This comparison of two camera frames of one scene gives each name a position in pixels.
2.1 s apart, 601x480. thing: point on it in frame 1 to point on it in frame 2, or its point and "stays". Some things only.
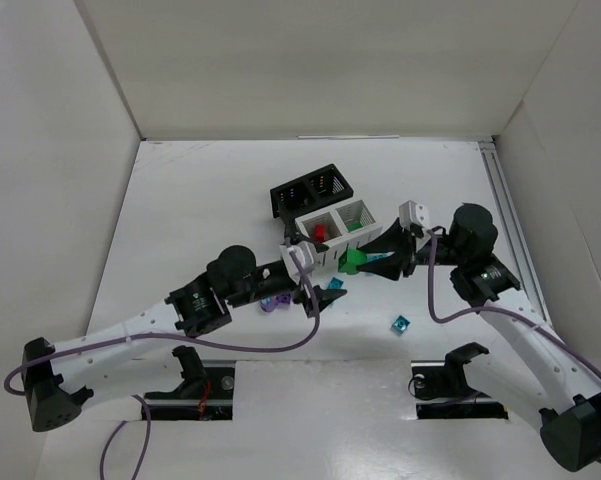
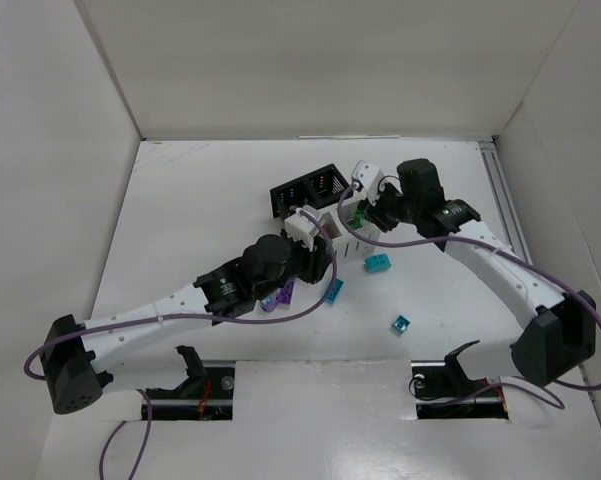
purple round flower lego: [268, 304] stays
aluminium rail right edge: [503, 192] stays
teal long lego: [336, 283] stays
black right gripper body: [410, 251] to [376, 211]
